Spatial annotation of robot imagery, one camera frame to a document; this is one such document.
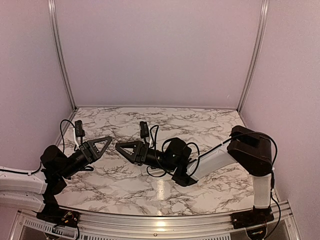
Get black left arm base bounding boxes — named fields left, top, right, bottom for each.
left=36, top=193, right=80, bottom=228

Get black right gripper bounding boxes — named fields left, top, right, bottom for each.
left=115, top=140, right=177, bottom=173

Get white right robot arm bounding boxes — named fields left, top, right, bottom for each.
left=115, top=125, right=278, bottom=224

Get aluminium frame post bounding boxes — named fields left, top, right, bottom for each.
left=236, top=0, right=270, bottom=114
left=48, top=0, right=77, bottom=111

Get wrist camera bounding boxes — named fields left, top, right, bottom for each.
left=139, top=121, right=150, bottom=139
left=74, top=120, right=85, bottom=138

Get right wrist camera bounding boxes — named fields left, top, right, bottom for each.
left=139, top=121, right=150, bottom=139

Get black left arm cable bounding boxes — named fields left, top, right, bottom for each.
left=59, top=118, right=77, bottom=153

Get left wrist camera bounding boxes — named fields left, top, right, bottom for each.
left=74, top=120, right=85, bottom=138

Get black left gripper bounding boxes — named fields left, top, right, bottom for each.
left=58, top=136, right=112, bottom=180

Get white remote control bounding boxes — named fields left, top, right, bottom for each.
left=141, top=166, right=164, bottom=176

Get right aluminium frame post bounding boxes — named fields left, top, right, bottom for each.
left=236, top=0, right=270, bottom=114

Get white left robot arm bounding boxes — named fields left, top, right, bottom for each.
left=0, top=136, right=112, bottom=223

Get left aluminium frame post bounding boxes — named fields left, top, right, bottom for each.
left=48, top=0, right=77, bottom=111

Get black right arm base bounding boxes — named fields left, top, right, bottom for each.
left=231, top=206, right=275, bottom=229

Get front aluminium rail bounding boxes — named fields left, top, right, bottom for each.
left=9, top=201, right=301, bottom=240

